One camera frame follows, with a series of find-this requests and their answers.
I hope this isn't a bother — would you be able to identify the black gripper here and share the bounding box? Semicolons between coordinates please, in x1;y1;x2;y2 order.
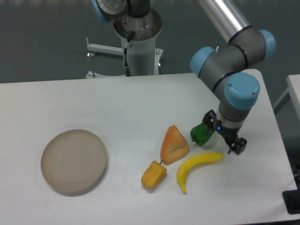
202;110;248;155

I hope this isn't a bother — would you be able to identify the green toy pepper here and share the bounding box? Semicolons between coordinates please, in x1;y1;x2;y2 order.
190;123;215;147

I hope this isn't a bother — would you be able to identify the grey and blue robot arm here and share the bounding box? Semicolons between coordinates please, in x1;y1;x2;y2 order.
91;0;276;154

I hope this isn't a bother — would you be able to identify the orange toy pepper wedge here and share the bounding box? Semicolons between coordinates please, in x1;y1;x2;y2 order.
160;125;189;165

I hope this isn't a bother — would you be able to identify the yellow toy pepper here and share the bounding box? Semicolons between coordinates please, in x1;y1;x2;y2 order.
141;160;167;190

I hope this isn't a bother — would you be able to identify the yellow toy banana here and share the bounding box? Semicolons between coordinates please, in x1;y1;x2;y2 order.
176;152;224;195

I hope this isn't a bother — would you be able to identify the white side table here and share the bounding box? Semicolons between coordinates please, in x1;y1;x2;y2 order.
272;74;300;118

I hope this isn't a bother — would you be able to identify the black box at right edge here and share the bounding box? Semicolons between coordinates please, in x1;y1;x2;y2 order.
282;189;300;215

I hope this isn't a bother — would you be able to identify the beige round plate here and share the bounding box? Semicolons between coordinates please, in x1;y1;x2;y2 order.
40;129;107;196

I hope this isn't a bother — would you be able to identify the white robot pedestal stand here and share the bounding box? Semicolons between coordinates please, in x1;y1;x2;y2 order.
86;8;163;76

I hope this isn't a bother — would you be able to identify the black cable on pedestal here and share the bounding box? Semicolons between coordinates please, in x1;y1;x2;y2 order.
123;30;135;77

